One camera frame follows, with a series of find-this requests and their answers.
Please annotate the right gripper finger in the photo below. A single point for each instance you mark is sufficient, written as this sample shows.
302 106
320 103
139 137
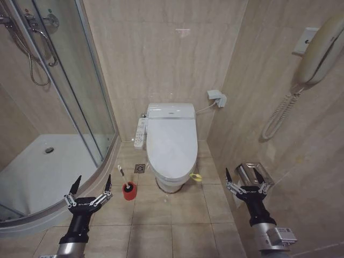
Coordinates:
262 185
231 185

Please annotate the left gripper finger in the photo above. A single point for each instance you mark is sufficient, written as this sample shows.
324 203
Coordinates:
72 194
104 194

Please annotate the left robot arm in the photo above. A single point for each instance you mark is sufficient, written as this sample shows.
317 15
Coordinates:
70 248

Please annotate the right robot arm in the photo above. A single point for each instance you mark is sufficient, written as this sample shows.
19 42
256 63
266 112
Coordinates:
274 239

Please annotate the chrome toilet paper holder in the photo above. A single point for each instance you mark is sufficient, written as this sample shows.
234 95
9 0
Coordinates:
254 174

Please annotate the red toilet brush holder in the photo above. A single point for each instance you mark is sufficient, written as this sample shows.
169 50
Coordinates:
129 192

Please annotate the white toilet brush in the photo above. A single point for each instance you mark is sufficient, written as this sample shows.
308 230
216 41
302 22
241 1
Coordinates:
123 176

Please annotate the white toilet bowl base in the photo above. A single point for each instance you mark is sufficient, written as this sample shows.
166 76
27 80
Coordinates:
170 185

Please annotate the white toilet lid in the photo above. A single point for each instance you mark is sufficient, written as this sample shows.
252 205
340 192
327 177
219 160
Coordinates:
172 150

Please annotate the white toilet control panel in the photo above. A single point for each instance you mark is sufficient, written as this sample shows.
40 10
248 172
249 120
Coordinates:
140 133

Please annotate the white toilet seat unit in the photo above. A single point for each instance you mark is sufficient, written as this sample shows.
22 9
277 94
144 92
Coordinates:
170 111

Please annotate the white shower tray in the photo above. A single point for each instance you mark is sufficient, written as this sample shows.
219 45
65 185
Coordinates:
48 172

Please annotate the square metal floor drain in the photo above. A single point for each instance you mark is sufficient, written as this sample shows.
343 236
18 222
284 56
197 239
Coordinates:
139 168

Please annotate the round shower drain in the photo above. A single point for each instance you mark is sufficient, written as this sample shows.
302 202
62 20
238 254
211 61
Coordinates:
49 149

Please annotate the chrome shower mixer valve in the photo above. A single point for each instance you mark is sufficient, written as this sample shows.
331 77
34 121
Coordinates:
40 20

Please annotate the white wall power socket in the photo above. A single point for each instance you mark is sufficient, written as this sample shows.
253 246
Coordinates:
217 97

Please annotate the glass shower enclosure door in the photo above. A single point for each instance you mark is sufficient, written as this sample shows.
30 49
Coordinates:
67 80

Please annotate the cream wall telephone handset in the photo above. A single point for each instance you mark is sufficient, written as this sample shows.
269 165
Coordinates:
319 51

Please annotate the white wall telephone plate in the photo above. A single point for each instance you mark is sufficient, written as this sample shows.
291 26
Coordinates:
305 40

